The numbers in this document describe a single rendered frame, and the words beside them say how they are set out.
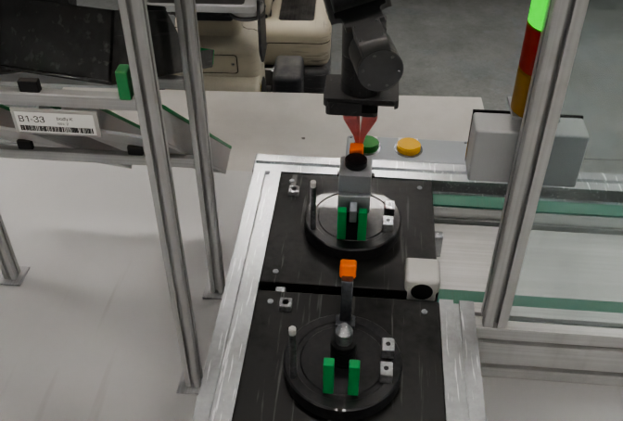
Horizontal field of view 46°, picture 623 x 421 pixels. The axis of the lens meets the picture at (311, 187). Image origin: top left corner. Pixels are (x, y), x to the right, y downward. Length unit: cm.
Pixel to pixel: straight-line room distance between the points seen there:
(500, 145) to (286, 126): 72
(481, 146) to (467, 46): 285
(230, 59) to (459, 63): 194
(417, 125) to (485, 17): 252
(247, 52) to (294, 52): 31
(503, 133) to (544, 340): 31
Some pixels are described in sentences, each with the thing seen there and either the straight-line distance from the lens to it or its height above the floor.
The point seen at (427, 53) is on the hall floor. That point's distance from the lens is 358.
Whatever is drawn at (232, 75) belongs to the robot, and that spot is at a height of 81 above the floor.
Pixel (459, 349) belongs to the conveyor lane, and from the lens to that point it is 96.
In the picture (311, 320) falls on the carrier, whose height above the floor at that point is 97.
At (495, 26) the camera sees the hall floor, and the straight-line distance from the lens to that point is 389.
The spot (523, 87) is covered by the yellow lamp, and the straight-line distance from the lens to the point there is 79.
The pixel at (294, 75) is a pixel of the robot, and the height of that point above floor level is 75.
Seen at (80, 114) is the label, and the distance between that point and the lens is 76.
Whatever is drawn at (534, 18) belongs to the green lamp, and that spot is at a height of 137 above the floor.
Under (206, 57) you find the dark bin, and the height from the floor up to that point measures 121.
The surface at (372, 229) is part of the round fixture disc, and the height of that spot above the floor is 99.
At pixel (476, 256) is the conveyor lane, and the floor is 92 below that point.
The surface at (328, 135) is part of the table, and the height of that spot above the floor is 86.
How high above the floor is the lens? 169
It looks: 39 degrees down
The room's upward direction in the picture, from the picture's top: straight up
